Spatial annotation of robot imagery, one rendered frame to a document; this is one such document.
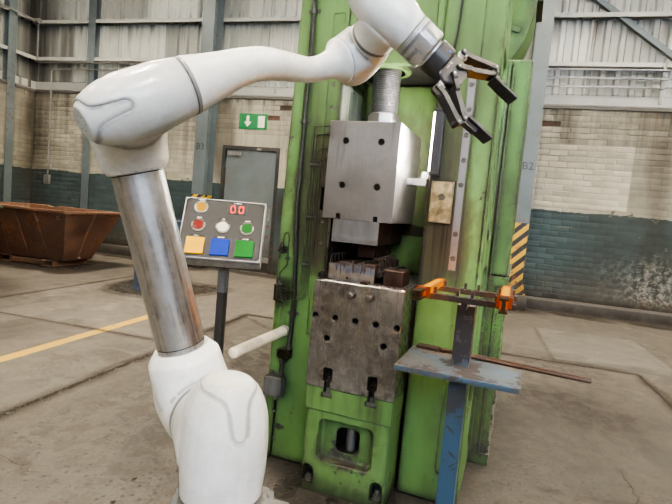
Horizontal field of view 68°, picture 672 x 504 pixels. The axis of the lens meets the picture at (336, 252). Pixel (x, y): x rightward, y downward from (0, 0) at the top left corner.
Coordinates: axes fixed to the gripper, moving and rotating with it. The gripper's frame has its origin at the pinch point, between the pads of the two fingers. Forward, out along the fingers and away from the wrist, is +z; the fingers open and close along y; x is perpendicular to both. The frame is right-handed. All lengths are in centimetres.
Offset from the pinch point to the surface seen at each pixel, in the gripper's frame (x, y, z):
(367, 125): -85, -38, -16
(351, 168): -94, -24, -10
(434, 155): -79, -45, 12
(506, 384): -50, 26, 66
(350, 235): -101, -4, 8
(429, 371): -64, 34, 48
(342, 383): -113, 44, 43
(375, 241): -95, -6, 16
